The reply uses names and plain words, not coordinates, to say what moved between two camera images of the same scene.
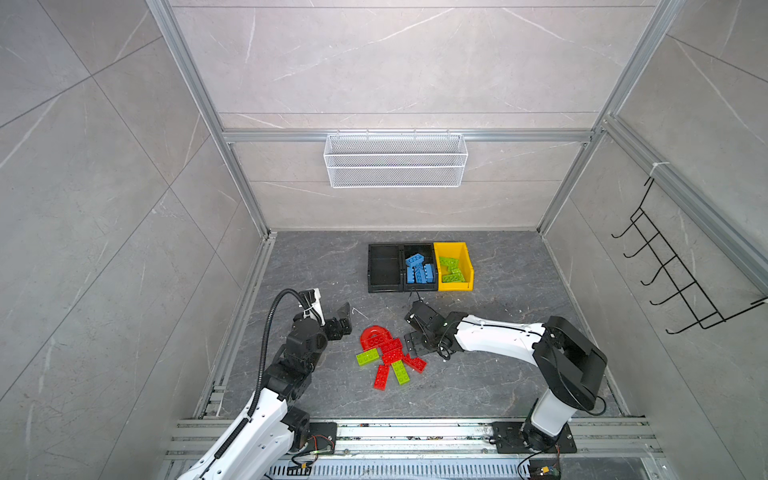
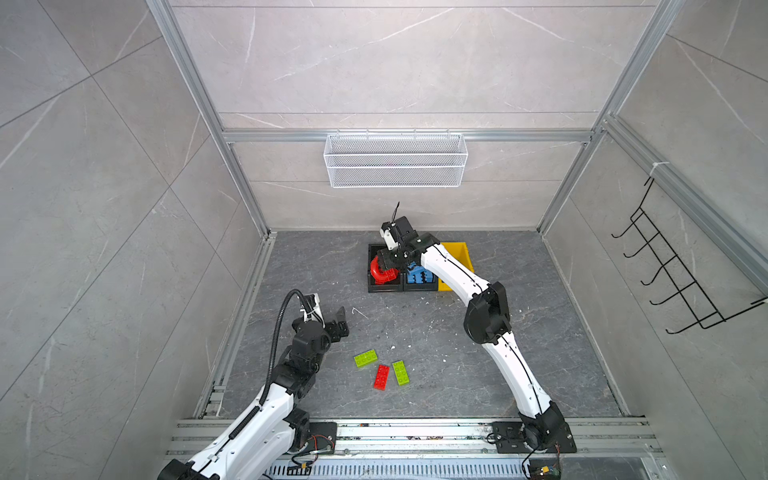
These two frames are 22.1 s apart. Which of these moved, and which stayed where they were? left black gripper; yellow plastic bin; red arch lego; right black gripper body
Moved: right black gripper body; red arch lego
Stayed: left black gripper; yellow plastic bin
